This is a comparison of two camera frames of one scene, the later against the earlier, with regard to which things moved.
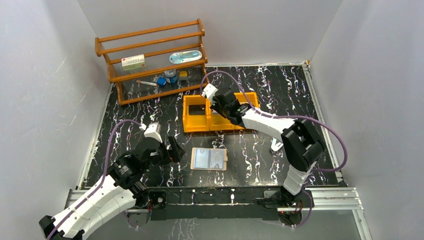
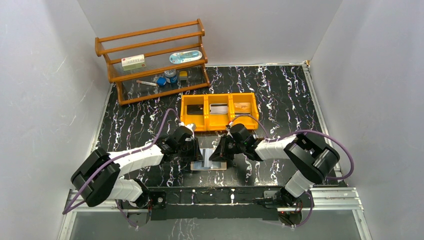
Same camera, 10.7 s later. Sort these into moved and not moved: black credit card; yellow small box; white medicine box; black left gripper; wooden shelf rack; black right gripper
Moved: black left gripper; black right gripper
Not moved: white medicine box; wooden shelf rack; black credit card; yellow small box
